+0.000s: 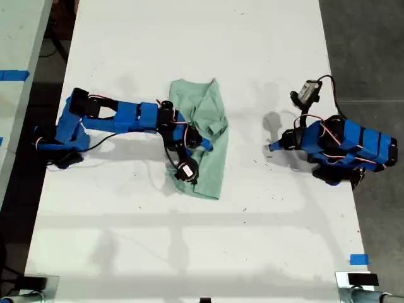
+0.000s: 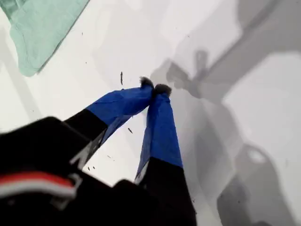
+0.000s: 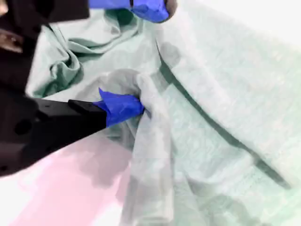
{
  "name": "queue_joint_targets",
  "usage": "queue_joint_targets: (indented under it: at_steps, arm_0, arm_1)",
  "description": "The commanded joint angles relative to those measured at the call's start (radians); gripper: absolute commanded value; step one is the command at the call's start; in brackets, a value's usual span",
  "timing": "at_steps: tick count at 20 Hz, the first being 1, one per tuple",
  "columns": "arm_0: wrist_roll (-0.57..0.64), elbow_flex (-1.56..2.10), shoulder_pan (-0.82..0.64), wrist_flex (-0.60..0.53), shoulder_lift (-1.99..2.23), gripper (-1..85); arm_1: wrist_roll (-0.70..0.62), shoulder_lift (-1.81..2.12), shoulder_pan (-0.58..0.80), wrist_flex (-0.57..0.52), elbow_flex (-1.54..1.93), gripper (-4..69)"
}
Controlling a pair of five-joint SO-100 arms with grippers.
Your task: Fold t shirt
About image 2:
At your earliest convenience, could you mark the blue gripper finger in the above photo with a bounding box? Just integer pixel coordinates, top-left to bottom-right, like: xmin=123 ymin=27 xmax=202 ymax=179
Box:
xmin=63 ymin=76 xmax=155 ymax=170
xmin=134 ymin=84 xmax=198 ymax=226

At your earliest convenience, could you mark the pale green t-shirt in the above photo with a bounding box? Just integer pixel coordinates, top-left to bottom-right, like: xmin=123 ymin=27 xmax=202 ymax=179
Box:
xmin=0 ymin=0 xmax=91 ymax=77

